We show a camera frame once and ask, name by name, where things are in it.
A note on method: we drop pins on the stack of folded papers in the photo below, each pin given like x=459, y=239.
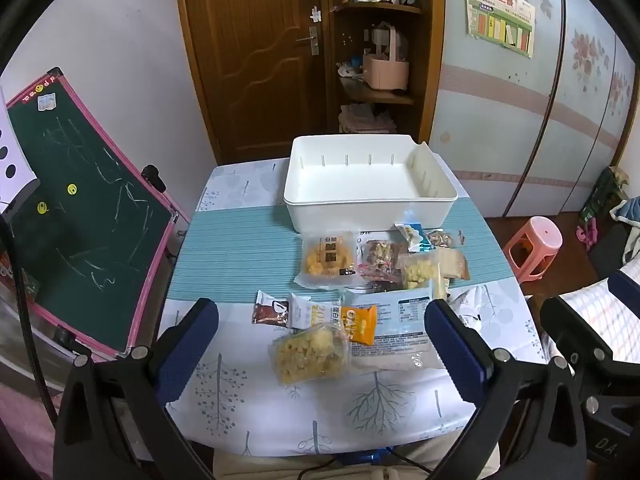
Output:
x=365, y=117

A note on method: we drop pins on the pink basket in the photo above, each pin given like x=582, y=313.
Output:
x=385, y=67

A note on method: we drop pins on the white yellow bar packet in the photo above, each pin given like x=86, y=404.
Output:
x=315, y=311

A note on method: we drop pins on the pink toy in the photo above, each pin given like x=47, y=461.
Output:
x=586, y=236

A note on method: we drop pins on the checked blanket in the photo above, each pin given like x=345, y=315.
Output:
x=595, y=310

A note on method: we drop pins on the brown chocolate bar packet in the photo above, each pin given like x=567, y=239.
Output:
x=270, y=310

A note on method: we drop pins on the blue white small packet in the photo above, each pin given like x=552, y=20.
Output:
x=412, y=236

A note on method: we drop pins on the green bag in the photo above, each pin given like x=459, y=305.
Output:
x=600, y=195

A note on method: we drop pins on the wooden door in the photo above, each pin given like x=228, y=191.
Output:
x=250, y=60

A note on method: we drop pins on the white plastic storage bin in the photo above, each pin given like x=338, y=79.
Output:
x=360, y=180

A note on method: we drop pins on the large blue white bag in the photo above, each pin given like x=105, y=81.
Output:
x=400, y=330

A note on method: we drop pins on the pink plastic stool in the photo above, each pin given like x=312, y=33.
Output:
x=535, y=247

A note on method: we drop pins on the floral wardrobe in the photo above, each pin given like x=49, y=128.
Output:
x=540, y=125

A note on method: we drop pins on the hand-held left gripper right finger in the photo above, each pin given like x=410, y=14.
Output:
x=455, y=350

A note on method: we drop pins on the clear nut snack packet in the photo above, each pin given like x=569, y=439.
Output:
x=382, y=260

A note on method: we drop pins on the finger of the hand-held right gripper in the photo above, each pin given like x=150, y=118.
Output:
x=627, y=292
x=575, y=335

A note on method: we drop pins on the black clamp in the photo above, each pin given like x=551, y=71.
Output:
x=153, y=177

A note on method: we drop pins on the blue cloth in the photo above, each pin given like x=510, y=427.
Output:
x=627, y=215

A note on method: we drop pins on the white snack packet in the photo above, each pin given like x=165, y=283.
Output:
x=465, y=307

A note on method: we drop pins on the clear yellow puff bag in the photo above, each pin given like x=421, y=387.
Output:
x=310, y=355

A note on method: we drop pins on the orange snack packet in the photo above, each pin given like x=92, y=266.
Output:
x=361, y=325

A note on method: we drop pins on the brown cracker packet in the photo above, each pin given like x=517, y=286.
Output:
x=455, y=265

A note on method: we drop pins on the white sheet with black dots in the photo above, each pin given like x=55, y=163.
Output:
x=12, y=160

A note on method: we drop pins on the small mixed nut packet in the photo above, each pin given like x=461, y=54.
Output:
x=445, y=238

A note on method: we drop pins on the pink framed chalkboard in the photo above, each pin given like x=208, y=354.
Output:
x=90, y=210

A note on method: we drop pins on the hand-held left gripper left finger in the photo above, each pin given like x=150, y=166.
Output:
x=185, y=350

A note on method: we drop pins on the clear pale puff packet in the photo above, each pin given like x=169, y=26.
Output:
x=417, y=272

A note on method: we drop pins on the teal striped table runner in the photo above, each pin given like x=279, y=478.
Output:
x=235, y=255

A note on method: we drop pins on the wooden shelf unit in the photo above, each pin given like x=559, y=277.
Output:
x=425, y=60

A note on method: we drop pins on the wall poster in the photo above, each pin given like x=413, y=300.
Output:
x=500, y=12

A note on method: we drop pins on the leaf print tablecloth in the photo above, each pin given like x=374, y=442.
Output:
x=280, y=410

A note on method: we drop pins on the yellow pastry snack packet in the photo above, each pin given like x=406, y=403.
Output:
x=325, y=257

